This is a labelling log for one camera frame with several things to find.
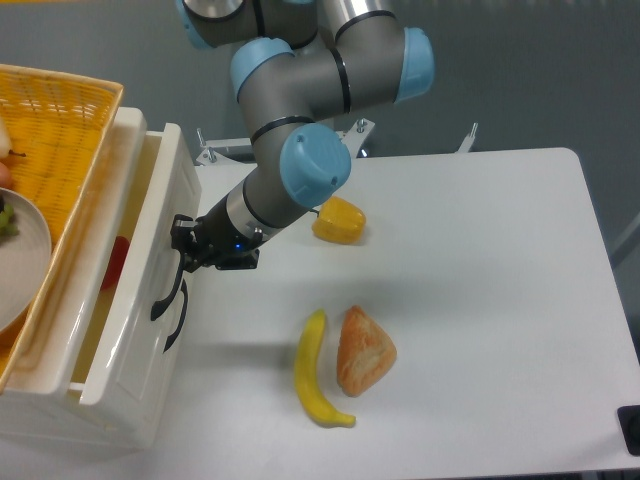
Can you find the black drawer handle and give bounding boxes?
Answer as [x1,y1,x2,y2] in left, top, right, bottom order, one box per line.
[163,280,189,352]
[150,253,186,322]

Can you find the white top drawer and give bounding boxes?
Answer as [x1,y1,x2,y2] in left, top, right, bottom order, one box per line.
[69,123,201,448]

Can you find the red bell pepper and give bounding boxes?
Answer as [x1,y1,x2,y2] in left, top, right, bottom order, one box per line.
[100,236,130,291]

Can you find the black top drawer handle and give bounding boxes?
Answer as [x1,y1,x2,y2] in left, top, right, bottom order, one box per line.
[150,253,186,322]

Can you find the black object at table edge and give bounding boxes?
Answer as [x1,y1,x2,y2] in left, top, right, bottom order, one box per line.
[617,405,640,457]

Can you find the yellow bell pepper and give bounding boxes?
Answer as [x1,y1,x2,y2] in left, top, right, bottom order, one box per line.
[311,196,367,244]

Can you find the white drawer cabinet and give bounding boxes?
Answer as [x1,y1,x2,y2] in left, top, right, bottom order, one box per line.
[1,107,147,443]

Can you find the right metal table bracket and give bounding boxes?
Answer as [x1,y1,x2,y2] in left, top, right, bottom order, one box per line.
[459,122,478,153]

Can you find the pear in basket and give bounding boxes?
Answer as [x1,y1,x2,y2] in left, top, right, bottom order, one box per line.
[0,118,26,159]

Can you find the green grapes on plate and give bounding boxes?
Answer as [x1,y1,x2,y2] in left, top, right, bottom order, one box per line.
[0,196,19,242]

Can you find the yellow banana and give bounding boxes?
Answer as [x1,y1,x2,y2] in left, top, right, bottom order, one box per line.
[293,309,356,428]

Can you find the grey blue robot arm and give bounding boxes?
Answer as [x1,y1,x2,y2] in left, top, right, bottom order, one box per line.
[171,1,435,272]

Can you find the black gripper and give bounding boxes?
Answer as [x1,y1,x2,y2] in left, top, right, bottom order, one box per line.
[170,192,273,273]

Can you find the orange bread pastry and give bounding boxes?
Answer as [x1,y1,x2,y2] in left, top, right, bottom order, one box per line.
[336,305,397,397]

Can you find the black lower drawer handle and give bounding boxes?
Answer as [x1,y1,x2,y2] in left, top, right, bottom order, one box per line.
[163,280,189,352]

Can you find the grey plate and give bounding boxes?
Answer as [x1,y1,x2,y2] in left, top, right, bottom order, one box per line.
[1,189,52,332]

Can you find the yellow wicker basket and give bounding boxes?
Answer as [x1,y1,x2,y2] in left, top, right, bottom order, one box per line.
[1,64,124,384]

